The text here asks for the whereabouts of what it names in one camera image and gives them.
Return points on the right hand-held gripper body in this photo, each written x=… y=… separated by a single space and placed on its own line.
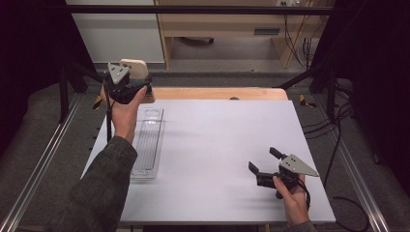
x=290 y=167

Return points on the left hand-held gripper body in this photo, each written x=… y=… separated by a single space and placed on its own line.
x=121 y=90

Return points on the beige painted phone case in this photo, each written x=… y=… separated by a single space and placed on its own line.
x=137 y=68

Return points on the clear plastic tray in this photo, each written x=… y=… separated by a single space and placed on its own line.
x=149 y=145

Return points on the person's left hand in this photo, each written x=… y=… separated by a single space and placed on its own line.
x=124 y=117

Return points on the person's right hand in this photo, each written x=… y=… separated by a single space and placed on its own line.
x=295 y=203

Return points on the yellow black tape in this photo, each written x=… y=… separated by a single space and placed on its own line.
x=304 y=101
x=97 y=102

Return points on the white cabinet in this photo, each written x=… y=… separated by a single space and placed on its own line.
x=119 y=35

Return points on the black metal stand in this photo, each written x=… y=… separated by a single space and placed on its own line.
x=64 y=93
x=330 y=90

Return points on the black curved object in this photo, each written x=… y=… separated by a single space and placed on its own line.
x=199 y=41

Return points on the wooden cabinet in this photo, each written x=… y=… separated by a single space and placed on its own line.
x=222 y=24

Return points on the white power strip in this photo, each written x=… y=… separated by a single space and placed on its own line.
x=290 y=2

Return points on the aluminium rail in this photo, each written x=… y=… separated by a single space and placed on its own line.
x=357 y=180
x=38 y=167

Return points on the black frame bar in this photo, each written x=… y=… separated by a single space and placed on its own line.
x=193 y=9

